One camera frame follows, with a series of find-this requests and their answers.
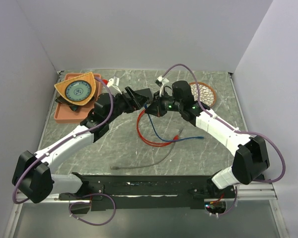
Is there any blue ethernet cable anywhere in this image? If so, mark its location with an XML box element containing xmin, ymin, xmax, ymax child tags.
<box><xmin>144</xmin><ymin>104</ymin><xmax>205</xmax><ymax>142</ymax></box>

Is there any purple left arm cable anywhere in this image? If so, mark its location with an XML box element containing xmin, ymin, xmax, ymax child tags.
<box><xmin>12</xmin><ymin>76</ymin><xmax>115</xmax><ymax>204</ymax></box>

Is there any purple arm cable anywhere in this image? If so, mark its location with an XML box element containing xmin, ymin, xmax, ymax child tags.
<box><xmin>162</xmin><ymin>63</ymin><xmax>287</xmax><ymax>184</ymax></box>
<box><xmin>12</xmin><ymin>76</ymin><xmax>115</xmax><ymax>204</ymax></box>

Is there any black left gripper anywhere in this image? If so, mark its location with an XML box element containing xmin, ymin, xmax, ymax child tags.
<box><xmin>106</xmin><ymin>86</ymin><xmax>149</xmax><ymax>123</ymax></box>

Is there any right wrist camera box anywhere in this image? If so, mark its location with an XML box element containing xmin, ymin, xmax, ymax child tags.
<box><xmin>155</xmin><ymin>76</ymin><xmax>169</xmax><ymax>87</ymax></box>

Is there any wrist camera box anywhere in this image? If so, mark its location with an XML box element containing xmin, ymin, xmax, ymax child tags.
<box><xmin>155</xmin><ymin>76</ymin><xmax>169</xmax><ymax>87</ymax></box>
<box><xmin>102</xmin><ymin>76</ymin><xmax>122</xmax><ymax>95</ymax></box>

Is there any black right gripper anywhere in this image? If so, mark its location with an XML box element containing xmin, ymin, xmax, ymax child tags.
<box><xmin>145</xmin><ymin>90</ymin><xmax>183</xmax><ymax>118</ymax></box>

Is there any black network switch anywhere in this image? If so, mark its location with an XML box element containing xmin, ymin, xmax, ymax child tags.
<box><xmin>135</xmin><ymin>88</ymin><xmax>153</xmax><ymax>104</ymax></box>

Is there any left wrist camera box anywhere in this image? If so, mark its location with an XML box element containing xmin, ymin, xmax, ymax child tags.
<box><xmin>102</xmin><ymin>76</ymin><xmax>122</xmax><ymax>95</ymax></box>

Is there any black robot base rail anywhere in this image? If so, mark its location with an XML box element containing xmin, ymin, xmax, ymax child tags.
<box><xmin>59</xmin><ymin>175</ymin><xmax>235</xmax><ymax>211</ymax></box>

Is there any grey ethernet cable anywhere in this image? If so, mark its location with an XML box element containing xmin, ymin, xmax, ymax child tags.
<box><xmin>110</xmin><ymin>128</ymin><xmax>185</xmax><ymax>170</ymax></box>

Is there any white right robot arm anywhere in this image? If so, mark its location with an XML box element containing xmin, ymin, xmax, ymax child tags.
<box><xmin>145</xmin><ymin>77</ymin><xmax>270</xmax><ymax>198</ymax></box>

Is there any floral patterned plate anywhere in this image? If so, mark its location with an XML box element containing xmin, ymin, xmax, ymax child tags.
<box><xmin>189</xmin><ymin>82</ymin><xmax>217</xmax><ymax>107</ymax></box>

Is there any blue patterned round plate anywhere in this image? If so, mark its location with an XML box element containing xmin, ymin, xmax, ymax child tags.
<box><xmin>65</xmin><ymin>80</ymin><xmax>92</xmax><ymax>102</ymax></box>

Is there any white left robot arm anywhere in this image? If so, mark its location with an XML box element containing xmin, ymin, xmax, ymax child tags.
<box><xmin>12</xmin><ymin>87</ymin><xmax>152</xmax><ymax>203</ymax></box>

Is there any dark dish under basket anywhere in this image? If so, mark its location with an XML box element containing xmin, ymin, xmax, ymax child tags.
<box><xmin>55</xmin><ymin>92</ymin><xmax>79</xmax><ymax>112</ymax></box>

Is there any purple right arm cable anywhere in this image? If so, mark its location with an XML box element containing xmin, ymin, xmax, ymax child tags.
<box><xmin>162</xmin><ymin>63</ymin><xmax>287</xmax><ymax>184</ymax></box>

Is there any woven triangular basket plate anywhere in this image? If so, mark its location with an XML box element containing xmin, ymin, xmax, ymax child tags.
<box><xmin>54</xmin><ymin>72</ymin><xmax>96</xmax><ymax>106</ymax></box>

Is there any pink plastic tray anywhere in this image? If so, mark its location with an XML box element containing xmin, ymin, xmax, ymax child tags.
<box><xmin>54</xmin><ymin>71</ymin><xmax>102</xmax><ymax>123</ymax></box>

